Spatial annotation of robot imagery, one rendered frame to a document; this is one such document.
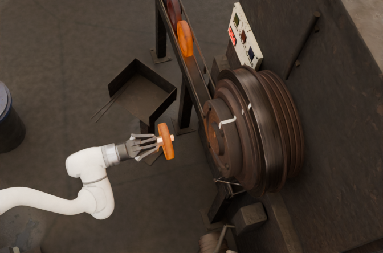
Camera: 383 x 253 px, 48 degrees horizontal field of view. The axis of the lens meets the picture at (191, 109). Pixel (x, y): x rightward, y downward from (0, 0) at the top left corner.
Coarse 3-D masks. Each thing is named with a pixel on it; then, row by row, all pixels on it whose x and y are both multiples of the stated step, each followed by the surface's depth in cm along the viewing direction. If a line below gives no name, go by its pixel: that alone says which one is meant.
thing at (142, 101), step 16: (128, 64) 209; (144, 64) 210; (112, 80) 205; (128, 80) 221; (144, 80) 221; (160, 80) 212; (112, 96) 216; (128, 96) 216; (144, 96) 216; (160, 96) 216; (176, 96) 214; (144, 112) 212; (160, 112) 208; (144, 128) 240; (144, 160) 263
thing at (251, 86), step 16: (240, 80) 139; (256, 80) 140; (256, 96) 136; (256, 112) 132; (272, 112) 134; (256, 128) 133; (272, 128) 133; (272, 144) 133; (272, 160) 134; (272, 176) 138; (256, 192) 149
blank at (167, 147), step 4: (160, 124) 179; (164, 124) 179; (160, 128) 177; (164, 128) 176; (160, 132) 177; (164, 132) 175; (168, 132) 175; (164, 136) 174; (168, 136) 174; (164, 140) 174; (168, 140) 174; (164, 144) 174; (168, 144) 174; (164, 148) 178; (168, 148) 175; (172, 148) 175; (164, 152) 184; (168, 152) 175; (172, 152) 176; (168, 156) 177; (172, 156) 178
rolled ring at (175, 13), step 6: (168, 0) 228; (174, 0) 221; (168, 6) 233; (174, 6) 220; (168, 12) 236; (174, 12) 221; (180, 12) 221; (174, 18) 224; (180, 18) 222; (174, 24) 227
